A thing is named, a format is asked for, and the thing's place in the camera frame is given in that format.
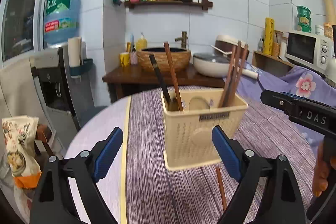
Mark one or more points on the purple striped table mat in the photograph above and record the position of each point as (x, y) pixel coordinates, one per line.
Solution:
(154, 194)

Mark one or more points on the woven wood basin sink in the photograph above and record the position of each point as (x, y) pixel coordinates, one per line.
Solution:
(180, 56)

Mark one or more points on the purple floral cloth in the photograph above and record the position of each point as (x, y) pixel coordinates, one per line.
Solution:
(299, 82)

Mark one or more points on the cream plastic utensil holder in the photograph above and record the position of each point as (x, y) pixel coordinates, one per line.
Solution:
(188, 140)

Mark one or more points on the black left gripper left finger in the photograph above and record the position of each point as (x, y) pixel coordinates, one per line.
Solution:
(53, 201)

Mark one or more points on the window frame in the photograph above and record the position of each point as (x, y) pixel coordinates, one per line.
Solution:
(21, 29)

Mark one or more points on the yellow soap bottle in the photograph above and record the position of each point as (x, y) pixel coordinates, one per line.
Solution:
(141, 43)

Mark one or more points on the brass faucet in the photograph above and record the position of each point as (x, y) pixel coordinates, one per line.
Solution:
(183, 39)

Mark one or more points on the blue water jug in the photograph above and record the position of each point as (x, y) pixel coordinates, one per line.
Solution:
(61, 21)

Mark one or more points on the black gold chopstick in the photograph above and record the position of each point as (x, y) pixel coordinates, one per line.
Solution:
(160, 78)

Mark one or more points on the yellow mug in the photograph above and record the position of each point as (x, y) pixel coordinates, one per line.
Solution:
(125, 59)

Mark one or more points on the stacked green cups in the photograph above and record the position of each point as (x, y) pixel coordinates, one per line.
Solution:
(304, 19)

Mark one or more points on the white frying pan with lid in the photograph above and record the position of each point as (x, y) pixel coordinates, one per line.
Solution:
(211, 65)

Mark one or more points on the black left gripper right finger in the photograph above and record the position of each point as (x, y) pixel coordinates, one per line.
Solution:
(281, 200)

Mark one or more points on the printed snack bag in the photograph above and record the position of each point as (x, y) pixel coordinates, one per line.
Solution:
(19, 134)

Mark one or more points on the yellow roll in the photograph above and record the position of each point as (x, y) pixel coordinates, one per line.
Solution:
(268, 36)

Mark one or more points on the water dispenser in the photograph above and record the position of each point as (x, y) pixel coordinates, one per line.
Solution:
(64, 88)

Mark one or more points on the person's right hand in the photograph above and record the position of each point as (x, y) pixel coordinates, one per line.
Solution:
(321, 172)

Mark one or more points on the wooden handled metal spoon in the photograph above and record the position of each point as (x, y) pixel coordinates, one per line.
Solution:
(173, 75)

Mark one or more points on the brown wooden chopstick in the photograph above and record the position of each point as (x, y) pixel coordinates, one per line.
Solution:
(238, 75)
(235, 70)
(228, 79)

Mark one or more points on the wooden side shelf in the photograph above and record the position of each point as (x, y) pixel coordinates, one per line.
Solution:
(271, 64)

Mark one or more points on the white microwave oven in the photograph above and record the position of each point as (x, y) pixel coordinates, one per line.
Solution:
(309, 50)

